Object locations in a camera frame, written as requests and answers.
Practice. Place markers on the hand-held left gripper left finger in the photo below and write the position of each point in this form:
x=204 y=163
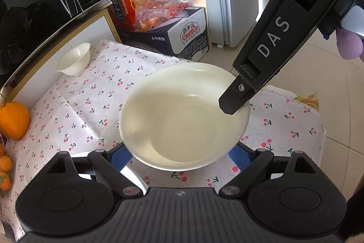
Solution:
x=119 y=159

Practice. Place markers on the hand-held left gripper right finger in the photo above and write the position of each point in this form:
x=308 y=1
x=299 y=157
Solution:
x=240 y=154

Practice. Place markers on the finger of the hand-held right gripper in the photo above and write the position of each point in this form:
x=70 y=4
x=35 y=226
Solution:
x=234 y=97

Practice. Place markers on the white bowl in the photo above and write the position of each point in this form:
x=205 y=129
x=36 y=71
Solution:
x=133 y=177

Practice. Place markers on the person's right hand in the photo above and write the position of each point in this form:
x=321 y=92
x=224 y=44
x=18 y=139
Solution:
x=349 y=45

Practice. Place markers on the cherry print tablecloth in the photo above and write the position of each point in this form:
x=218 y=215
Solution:
x=71 y=117

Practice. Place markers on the yellow patterned cloth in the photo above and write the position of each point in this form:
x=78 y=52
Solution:
x=308 y=100

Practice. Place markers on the white and black cardboard box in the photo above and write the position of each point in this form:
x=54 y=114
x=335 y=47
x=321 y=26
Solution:
x=184 y=35

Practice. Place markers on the small cream bowl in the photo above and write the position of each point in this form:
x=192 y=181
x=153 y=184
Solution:
x=75 y=59

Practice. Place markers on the large orange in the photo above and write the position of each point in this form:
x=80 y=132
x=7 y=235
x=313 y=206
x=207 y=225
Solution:
x=12 y=120

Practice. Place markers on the pile of small oranges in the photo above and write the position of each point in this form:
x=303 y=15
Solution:
x=5 y=171

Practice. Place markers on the glass jar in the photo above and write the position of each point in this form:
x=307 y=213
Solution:
x=4 y=166

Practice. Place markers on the plastic bag of snacks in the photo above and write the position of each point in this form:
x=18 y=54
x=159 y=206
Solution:
x=159 y=4

